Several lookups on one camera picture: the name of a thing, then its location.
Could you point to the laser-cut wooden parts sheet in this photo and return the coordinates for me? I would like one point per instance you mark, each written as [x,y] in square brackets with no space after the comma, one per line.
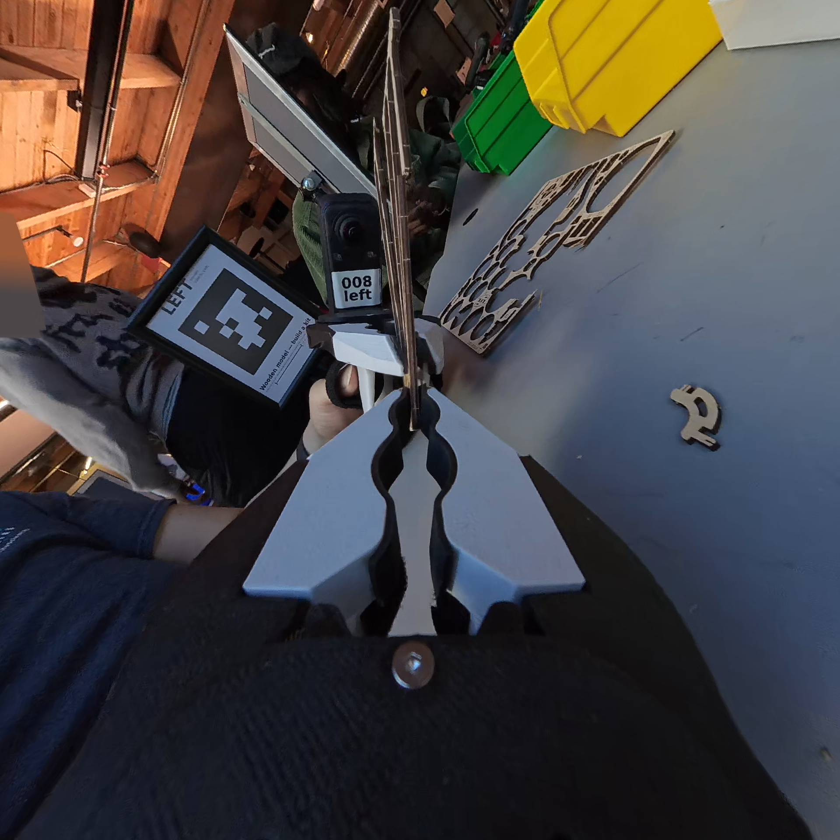
[394,197]

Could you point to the black framed marker sign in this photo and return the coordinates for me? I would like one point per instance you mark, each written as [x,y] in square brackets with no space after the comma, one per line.
[229,315]

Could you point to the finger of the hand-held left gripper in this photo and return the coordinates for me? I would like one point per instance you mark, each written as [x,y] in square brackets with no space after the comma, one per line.
[367,351]
[432,344]

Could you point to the person's left hand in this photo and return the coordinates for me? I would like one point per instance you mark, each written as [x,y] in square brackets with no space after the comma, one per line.
[325,423]

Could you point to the green storage bin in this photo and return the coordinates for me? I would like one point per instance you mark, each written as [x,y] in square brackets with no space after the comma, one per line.
[499,124]

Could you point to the white box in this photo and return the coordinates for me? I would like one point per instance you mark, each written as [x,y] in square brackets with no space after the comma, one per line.
[774,23]

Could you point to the emptied wooden parts sheet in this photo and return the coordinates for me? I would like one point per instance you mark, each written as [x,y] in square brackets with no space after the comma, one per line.
[613,180]

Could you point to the person's navy shirt torso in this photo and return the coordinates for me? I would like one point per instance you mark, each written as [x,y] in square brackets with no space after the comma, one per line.
[65,623]

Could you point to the small curved wooden piece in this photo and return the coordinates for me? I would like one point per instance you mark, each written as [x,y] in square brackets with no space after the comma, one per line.
[699,420]

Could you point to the silver framed panel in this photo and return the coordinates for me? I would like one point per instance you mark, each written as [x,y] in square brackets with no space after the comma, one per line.
[282,111]

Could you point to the person's left forearm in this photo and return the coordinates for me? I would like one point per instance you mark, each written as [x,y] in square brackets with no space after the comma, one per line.
[197,535]

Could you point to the large yellow storage bin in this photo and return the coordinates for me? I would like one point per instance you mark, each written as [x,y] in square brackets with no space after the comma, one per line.
[610,59]

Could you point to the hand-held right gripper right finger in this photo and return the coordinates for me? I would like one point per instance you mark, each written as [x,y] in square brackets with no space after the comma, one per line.
[505,525]

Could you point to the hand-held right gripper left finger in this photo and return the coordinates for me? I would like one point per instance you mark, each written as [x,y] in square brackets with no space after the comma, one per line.
[315,525]

